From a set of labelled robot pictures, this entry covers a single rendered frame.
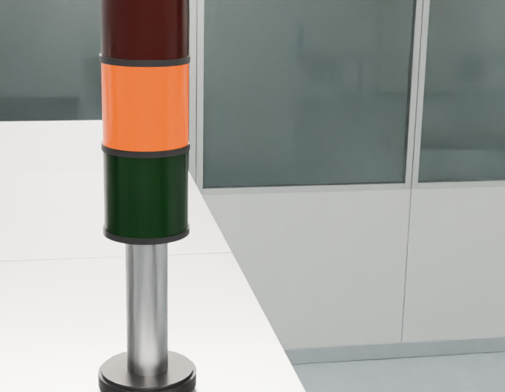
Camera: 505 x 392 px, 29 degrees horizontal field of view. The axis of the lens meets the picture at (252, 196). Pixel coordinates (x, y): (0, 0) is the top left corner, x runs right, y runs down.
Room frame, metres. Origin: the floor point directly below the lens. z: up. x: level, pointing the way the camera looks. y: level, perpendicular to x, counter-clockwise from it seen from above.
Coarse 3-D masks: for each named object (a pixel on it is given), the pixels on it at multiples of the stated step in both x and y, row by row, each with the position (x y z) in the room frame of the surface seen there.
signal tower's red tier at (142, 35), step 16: (112, 0) 0.53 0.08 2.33; (128, 0) 0.52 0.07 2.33; (144, 0) 0.52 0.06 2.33; (160, 0) 0.53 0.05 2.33; (176, 0) 0.53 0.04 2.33; (112, 16) 0.53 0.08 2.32; (128, 16) 0.52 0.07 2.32; (144, 16) 0.52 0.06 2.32; (160, 16) 0.53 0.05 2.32; (176, 16) 0.53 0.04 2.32; (112, 32) 0.53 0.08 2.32; (128, 32) 0.52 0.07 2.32; (144, 32) 0.52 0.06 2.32; (160, 32) 0.53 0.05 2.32; (176, 32) 0.53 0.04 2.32; (112, 48) 0.53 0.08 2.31; (128, 48) 0.52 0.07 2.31; (144, 48) 0.52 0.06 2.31; (160, 48) 0.53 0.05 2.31; (176, 48) 0.53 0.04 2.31
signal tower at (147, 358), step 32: (128, 64) 0.52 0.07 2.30; (160, 64) 0.53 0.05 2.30; (128, 256) 0.54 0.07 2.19; (160, 256) 0.54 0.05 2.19; (128, 288) 0.54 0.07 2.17; (160, 288) 0.54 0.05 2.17; (128, 320) 0.54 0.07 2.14; (160, 320) 0.54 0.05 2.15; (128, 352) 0.54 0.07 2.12; (160, 352) 0.54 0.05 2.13; (128, 384) 0.52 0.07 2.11; (160, 384) 0.52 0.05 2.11; (192, 384) 0.54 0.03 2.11
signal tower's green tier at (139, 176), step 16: (112, 160) 0.53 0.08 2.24; (128, 160) 0.52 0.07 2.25; (144, 160) 0.52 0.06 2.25; (160, 160) 0.53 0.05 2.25; (176, 160) 0.53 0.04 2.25; (112, 176) 0.53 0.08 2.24; (128, 176) 0.52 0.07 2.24; (144, 176) 0.52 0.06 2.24; (160, 176) 0.53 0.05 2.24; (176, 176) 0.53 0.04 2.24; (112, 192) 0.53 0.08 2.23; (128, 192) 0.52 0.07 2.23; (144, 192) 0.52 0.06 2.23; (160, 192) 0.53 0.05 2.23; (176, 192) 0.53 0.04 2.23; (112, 208) 0.53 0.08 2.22; (128, 208) 0.52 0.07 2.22; (144, 208) 0.52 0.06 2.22; (160, 208) 0.53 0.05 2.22; (176, 208) 0.53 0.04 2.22; (112, 224) 0.53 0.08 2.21; (128, 224) 0.52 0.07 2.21; (144, 224) 0.52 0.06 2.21; (160, 224) 0.53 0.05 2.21; (176, 224) 0.53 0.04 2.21
